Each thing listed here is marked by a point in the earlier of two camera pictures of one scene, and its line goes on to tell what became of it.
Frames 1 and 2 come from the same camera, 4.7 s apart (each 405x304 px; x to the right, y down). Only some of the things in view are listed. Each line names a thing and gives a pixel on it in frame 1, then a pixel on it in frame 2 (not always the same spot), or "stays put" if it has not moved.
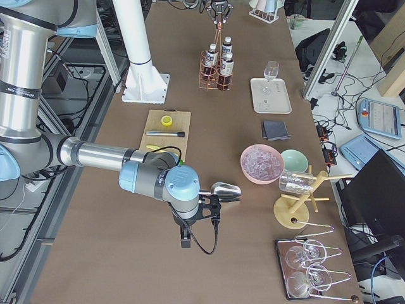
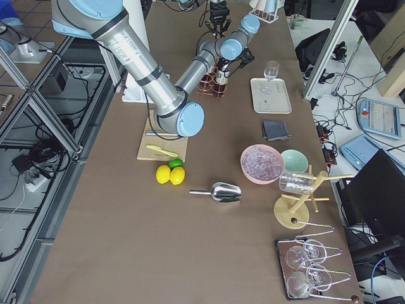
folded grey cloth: [275, 130] stays put
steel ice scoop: [225, 192] stays put
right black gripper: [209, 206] → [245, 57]
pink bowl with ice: [261, 164] stays put
